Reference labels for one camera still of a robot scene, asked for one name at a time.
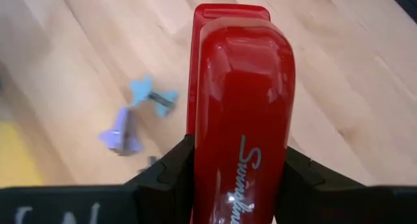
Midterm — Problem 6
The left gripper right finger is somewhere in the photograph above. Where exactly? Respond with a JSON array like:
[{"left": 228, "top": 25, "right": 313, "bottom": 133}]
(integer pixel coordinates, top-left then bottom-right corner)
[{"left": 275, "top": 147, "right": 362, "bottom": 224}]

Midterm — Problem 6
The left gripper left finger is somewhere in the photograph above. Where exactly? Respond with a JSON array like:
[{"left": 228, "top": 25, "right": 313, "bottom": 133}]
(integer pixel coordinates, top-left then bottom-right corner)
[{"left": 125, "top": 134, "right": 196, "bottom": 224}]

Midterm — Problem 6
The purple staple remover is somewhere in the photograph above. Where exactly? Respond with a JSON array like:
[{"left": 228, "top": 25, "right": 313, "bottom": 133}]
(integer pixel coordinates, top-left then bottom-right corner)
[{"left": 98, "top": 106, "right": 144, "bottom": 156}]

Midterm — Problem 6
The light blue staple remover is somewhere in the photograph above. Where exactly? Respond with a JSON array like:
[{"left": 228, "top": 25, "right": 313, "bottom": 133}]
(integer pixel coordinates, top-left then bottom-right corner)
[{"left": 129, "top": 74, "right": 180, "bottom": 118}]

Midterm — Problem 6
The red stapler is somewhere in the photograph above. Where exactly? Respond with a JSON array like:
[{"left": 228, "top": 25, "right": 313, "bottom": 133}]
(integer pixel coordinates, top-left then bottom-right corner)
[{"left": 186, "top": 3, "right": 296, "bottom": 224}]

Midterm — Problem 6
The yellow translucent plastic bin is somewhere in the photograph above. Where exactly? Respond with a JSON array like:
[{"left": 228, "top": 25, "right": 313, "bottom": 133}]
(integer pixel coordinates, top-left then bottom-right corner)
[{"left": 0, "top": 119, "right": 45, "bottom": 188}]

